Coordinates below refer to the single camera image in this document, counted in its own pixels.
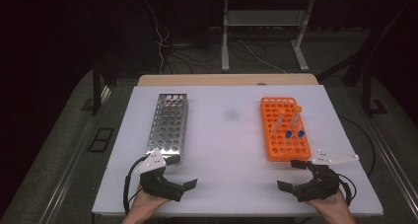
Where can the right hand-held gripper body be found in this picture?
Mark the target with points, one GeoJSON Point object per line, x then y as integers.
{"type": "Point", "coordinates": [323, 184]}

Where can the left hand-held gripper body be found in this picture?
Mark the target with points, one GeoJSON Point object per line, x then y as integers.
{"type": "Point", "coordinates": [153, 181]}

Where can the orange plastic test tube rack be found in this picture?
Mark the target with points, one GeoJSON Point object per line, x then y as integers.
{"type": "Point", "coordinates": [279, 154]}

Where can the metal test tube rack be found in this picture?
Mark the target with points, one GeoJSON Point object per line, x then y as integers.
{"type": "Point", "coordinates": [167, 125]}

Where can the person's right hand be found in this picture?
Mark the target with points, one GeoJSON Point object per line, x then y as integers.
{"type": "Point", "coordinates": [333, 207]}

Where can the person's left hand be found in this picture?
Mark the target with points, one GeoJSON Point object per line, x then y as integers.
{"type": "Point", "coordinates": [144, 206]}

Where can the black floor socket plate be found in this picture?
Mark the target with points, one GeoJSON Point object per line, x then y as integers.
{"type": "Point", "coordinates": [101, 140]}

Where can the black stand leg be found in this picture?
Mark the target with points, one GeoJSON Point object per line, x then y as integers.
{"type": "Point", "coordinates": [96, 89]}

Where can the grey metal stand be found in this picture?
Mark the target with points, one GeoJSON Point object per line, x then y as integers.
{"type": "Point", "coordinates": [225, 36]}

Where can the metal floor rail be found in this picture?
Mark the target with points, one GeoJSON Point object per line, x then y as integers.
{"type": "Point", "coordinates": [72, 171]}
{"type": "Point", "coordinates": [391, 164]}

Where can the black stand frame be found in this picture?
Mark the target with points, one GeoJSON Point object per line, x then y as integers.
{"type": "Point", "coordinates": [368, 69]}

